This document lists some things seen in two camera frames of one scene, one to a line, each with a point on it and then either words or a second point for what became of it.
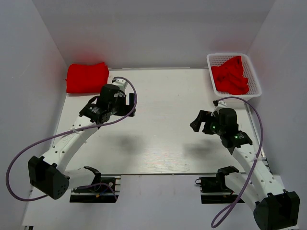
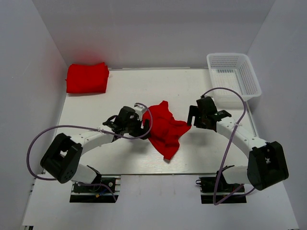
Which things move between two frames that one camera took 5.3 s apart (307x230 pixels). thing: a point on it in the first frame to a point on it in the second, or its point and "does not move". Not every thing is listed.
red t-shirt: [229, 76] to [163, 129]
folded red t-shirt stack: [87, 78] does not move
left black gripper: [126, 109] to [140, 131]
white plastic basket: [254, 89] does not move
